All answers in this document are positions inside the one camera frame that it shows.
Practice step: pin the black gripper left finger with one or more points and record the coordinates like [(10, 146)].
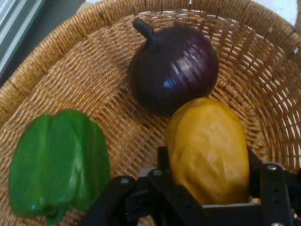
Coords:
[(162, 193)]

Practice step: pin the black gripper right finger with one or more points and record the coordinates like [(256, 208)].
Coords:
[(272, 188)]

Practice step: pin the yellow-brown potato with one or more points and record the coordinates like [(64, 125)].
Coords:
[(207, 150)]

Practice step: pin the green bell pepper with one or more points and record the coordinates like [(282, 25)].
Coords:
[(58, 160)]

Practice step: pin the purple red onion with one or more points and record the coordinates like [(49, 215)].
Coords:
[(169, 77)]

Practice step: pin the woven wicker basket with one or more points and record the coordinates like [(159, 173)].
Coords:
[(94, 82)]

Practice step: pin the aluminium wall rail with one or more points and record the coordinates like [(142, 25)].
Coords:
[(14, 28)]

